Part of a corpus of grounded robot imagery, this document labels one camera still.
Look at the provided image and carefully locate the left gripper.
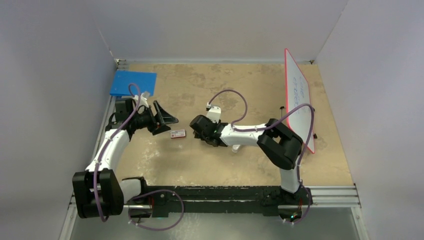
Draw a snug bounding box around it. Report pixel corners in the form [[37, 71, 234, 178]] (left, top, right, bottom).
[[130, 101, 177, 135]]

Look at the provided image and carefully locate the red white staple box sleeve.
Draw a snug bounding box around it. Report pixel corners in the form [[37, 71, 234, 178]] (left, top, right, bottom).
[[170, 129, 187, 139]]

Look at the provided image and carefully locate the white stapler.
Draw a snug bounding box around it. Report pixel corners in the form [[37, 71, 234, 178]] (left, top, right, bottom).
[[231, 145, 240, 153]]

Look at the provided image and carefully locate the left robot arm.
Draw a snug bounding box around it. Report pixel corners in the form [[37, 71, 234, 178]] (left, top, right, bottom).
[[72, 97, 179, 221]]

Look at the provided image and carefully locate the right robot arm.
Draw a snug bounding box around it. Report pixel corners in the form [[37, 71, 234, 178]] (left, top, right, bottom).
[[189, 115, 313, 204]]

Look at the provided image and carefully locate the blue plastic board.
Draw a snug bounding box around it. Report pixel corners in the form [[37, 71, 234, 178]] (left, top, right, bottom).
[[109, 70, 157, 97]]

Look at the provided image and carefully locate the whiteboard metal stand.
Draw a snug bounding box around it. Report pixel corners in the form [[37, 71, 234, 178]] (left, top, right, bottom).
[[279, 106, 286, 120]]

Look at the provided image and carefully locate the red framed whiteboard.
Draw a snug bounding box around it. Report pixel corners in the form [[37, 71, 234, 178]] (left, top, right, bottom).
[[284, 48, 311, 141]]

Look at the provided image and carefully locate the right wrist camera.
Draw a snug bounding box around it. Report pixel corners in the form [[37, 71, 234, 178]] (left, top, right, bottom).
[[206, 103, 222, 124]]

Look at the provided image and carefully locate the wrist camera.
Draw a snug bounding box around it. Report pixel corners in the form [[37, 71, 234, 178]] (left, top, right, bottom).
[[131, 91, 150, 109], [206, 103, 222, 124]]

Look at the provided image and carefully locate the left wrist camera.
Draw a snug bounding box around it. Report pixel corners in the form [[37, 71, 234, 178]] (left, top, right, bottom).
[[131, 91, 150, 109]]

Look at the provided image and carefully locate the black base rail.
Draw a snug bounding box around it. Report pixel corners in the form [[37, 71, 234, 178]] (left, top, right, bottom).
[[130, 186, 313, 220]]

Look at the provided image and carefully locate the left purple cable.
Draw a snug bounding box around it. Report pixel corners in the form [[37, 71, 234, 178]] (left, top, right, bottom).
[[92, 82, 143, 223]]

